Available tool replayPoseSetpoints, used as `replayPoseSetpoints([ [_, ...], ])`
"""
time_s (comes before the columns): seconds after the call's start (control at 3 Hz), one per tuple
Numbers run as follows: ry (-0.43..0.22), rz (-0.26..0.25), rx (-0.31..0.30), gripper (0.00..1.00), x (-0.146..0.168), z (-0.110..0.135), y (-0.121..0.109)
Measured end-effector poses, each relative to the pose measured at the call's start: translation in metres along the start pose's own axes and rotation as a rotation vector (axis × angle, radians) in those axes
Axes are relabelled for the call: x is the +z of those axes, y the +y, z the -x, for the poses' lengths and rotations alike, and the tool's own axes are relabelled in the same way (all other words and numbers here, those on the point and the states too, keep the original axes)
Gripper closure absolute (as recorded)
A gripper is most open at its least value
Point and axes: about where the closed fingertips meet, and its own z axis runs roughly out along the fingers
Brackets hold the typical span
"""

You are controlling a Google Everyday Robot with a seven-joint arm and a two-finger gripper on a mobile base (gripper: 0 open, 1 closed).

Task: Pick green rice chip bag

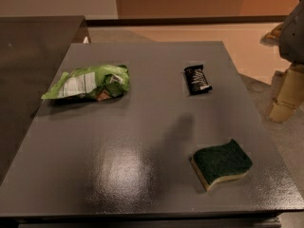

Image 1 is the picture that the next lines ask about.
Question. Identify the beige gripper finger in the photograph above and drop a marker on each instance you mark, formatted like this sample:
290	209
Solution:
287	93

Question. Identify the green rice chip bag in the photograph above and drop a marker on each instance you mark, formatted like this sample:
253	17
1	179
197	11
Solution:
96	82

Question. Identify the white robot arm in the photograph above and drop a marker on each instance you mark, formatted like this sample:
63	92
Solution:
289	36

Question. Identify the black snack bar wrapper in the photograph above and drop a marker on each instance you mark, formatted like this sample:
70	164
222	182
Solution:
196	80

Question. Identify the green yellow sponge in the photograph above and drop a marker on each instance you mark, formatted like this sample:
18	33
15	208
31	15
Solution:
220	163

